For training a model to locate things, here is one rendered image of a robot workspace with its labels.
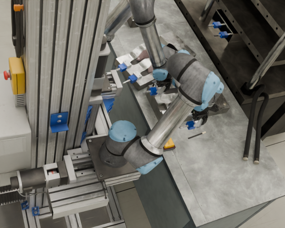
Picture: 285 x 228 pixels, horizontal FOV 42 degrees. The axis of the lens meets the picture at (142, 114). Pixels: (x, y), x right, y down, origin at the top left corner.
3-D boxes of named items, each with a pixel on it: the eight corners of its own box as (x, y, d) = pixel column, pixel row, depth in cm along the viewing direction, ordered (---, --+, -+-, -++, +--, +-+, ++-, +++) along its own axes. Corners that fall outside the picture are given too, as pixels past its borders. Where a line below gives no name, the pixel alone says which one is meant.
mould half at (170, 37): (138, 91, 238) (142, 80, 229) (114, 64, 246) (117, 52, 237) (191, 64, 264) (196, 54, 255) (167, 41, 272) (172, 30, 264)
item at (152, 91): (141, 98, 222) (145, 93, 217) (139, 91, 223) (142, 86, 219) (160, 96, 228) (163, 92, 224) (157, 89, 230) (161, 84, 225)
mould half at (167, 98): (160, 126, 225) (167, 114, 215) (144, 93, 238) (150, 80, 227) (226, 112, 246) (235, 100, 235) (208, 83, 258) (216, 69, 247)
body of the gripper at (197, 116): (187, 111, 207) (195, 98, 198) (200, 108, 211) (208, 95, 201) (193, 122, 204) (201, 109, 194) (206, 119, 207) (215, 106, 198)
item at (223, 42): (223, 50, 284) (233, 34, 271) (207, 26, 297) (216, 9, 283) (272, 44, 305) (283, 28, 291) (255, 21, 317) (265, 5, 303)
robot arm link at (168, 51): (156, 52, 189) (174, 61, 191) (159, 38, 196) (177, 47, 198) (149, 62, 195) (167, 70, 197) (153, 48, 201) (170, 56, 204)
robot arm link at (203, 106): (182, 101, 187) (195, 91, 193) (199, 115, 184) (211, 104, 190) (187, 91, 180) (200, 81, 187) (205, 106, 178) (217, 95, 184)
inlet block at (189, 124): (179, 134, 213) (182, 128, 209) (176, 126, 215) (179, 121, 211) (198, 129, 218) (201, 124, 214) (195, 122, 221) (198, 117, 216)
